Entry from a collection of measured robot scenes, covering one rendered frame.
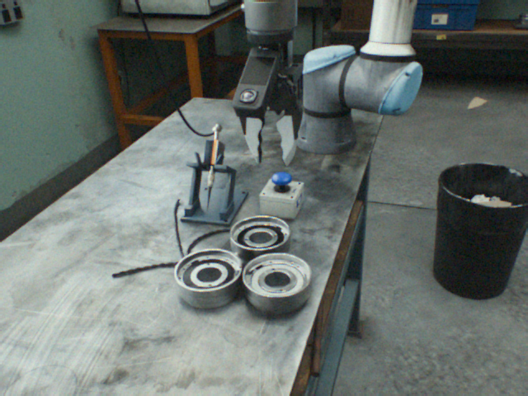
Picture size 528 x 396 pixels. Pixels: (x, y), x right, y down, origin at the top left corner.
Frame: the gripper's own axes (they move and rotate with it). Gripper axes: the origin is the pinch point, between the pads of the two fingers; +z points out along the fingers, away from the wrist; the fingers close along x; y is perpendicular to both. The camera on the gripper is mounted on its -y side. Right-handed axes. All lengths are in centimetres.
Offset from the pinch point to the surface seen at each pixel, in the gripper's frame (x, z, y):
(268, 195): 3.4, 11.7, 7.6
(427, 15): -13, 41, 340
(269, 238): 0.3, 14.5, -2.1
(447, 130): -36, 97, 258
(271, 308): -5.5, 14.2, -19.2
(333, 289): -7.8, 41.2, 18.5
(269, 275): -3.2, 13.6, -12.9
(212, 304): 3.6, 15.1, -19.8
